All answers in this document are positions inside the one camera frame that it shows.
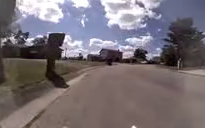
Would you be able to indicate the pale post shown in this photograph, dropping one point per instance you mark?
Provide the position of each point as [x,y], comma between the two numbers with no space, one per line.
[179,63]

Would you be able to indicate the dark vehicle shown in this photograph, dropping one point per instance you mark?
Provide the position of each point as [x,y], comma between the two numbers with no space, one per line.
[109,61]

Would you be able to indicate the pale concrete driveway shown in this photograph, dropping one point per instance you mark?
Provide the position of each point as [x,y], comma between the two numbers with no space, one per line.
[200,72]

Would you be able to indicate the grey asphalt road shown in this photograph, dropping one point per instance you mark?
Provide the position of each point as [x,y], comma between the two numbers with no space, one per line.
[130,96]

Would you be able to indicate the dark fence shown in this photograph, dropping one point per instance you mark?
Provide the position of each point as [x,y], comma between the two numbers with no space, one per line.
[20,51]

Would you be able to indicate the building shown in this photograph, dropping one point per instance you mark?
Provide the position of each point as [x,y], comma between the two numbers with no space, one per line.
[110,54]

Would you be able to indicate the large dark tree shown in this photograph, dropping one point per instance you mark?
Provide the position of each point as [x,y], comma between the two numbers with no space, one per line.
[185,43]

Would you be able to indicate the grass verge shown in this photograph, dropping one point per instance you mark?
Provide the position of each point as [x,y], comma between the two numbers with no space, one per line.
[20,70]

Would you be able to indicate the pale concrete kerb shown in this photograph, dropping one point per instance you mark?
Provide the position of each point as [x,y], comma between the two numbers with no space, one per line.
[33,108]

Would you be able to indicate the dark mailbox on post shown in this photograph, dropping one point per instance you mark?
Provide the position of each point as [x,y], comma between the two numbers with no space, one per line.
[55,50]

